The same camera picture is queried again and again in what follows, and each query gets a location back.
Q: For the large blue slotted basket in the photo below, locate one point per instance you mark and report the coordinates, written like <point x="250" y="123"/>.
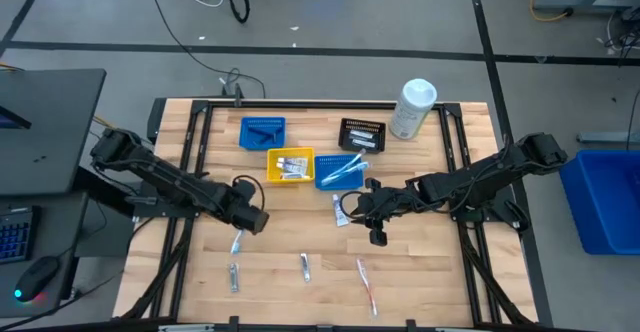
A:
<point x="350" y="184"/>

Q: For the grey metal stand foot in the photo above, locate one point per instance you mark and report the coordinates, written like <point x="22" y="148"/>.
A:
<point x="610" y="137"/>

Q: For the backlit black keyboard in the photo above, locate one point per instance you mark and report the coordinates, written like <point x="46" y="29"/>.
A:
<point x="12" y="234"/>

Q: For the clear packaged toothbrush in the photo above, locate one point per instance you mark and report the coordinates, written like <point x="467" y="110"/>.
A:
<point x="352" y="161"/>
<point x="356" y="168"/>

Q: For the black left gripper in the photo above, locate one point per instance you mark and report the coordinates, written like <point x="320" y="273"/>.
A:
<point x="252" y="219"/>

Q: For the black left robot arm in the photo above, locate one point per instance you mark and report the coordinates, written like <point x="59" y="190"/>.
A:
<point x="165" y="177"/>

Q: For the black computer mouse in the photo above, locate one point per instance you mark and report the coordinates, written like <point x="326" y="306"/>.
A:
<point x="37" y="277"/>

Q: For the blue white packaged toothbrush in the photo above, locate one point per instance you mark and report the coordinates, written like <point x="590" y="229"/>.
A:
<point x="236" y="244"/>

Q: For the white wipes canister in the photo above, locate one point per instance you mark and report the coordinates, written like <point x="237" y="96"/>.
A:
<point x="410" y="117"/>

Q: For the black monitor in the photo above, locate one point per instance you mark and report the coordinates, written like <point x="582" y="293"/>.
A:
<point x="50" y="137"/>

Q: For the black slotted plastic basket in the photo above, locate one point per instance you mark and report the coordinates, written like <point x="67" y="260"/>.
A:
<point x="375" y="148"/>

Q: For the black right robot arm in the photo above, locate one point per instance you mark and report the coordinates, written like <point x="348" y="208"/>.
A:
<point x="480" y="177"/>

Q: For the red white packaged toothbrush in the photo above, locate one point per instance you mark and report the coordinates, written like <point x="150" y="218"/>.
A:
<point x="366" y="282"/>

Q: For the white toothpaste tube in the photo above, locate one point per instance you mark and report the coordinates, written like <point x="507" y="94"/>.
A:
<point x="340" y="212"/>
<point x="292" y="161"/>
<point x="295" y="176"/>
<point x="295" y="168"/>

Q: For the small blue slotted basket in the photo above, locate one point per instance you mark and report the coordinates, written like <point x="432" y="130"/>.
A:
<point x="245" y="144"/>

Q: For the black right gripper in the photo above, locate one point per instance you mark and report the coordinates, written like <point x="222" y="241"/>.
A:
<point x="387" y="202"/>

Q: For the yellow slotted plastic basket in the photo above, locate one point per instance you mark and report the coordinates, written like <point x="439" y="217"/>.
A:
<point x="272" y="178"/>

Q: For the large blue plastic bin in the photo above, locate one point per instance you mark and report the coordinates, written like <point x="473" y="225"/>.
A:
<point x="605" y="202"/>

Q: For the silver nail clipper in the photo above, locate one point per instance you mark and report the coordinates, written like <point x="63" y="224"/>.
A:
<point x="361" y="134"/>
<point x="305" y="268"/>
<point x="363" y="143"/>
<point x="233" y="277"/>

